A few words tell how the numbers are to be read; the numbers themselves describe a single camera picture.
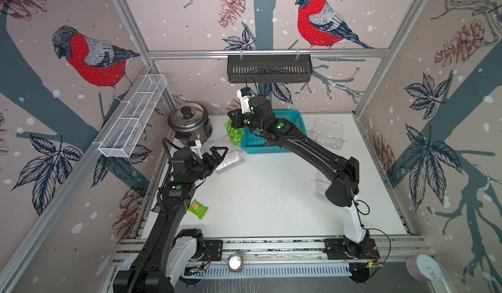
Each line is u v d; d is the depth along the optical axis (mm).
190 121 961
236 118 660
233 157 1007
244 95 668
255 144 1069
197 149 718
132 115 792
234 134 783
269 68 1047
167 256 450
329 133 1118
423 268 656
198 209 832
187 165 586
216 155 687
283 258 728
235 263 625
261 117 581
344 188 552
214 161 685
